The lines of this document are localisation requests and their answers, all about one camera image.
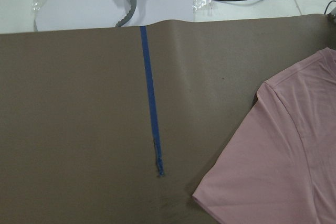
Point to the pink Snoopy t-shirt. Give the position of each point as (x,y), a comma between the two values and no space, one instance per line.
(279,166)

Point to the brown table cover mat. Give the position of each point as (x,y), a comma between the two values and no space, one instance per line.
(120,125)

